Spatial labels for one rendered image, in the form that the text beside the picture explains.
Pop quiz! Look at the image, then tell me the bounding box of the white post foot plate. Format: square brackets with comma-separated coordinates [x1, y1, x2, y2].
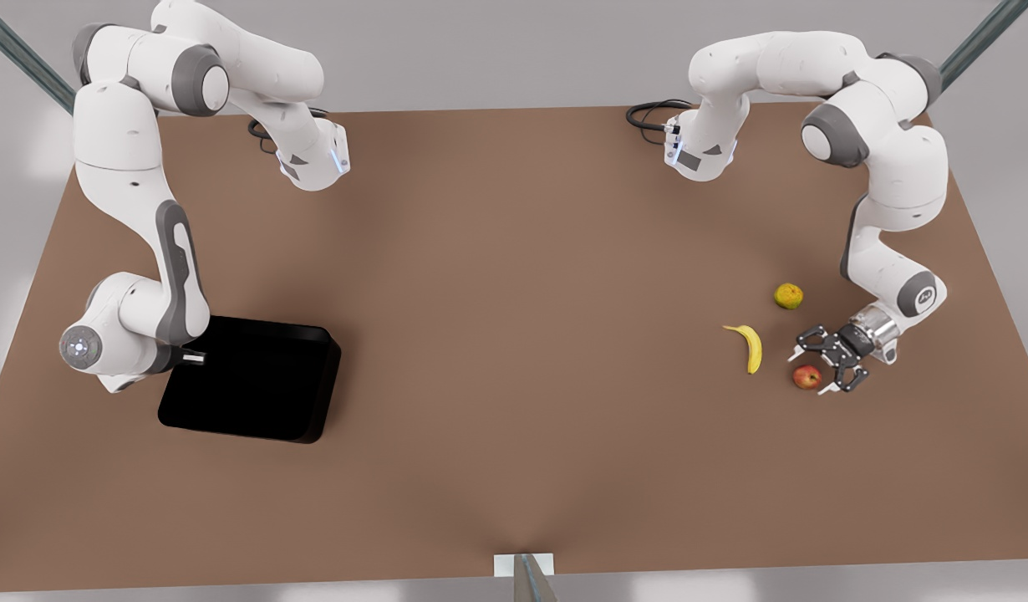
[492, 552, 557, 579]

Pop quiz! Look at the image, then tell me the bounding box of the silver frame post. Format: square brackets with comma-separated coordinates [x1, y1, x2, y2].
[514, 554, 558, 602]
[939, 0, 1028, 94]
[0, 7, 77, 115]

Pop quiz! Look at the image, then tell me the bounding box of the black cable loop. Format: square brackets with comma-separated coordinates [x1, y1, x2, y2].
[625, 99, 695, 145]
[247, 107, 331, 156]

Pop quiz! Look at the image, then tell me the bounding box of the black storage box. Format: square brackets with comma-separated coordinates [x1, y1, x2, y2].
[157, 315, 343, 445]

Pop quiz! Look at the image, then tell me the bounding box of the yellow banana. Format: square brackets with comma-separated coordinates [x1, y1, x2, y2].
[723, 324, 764, 375]

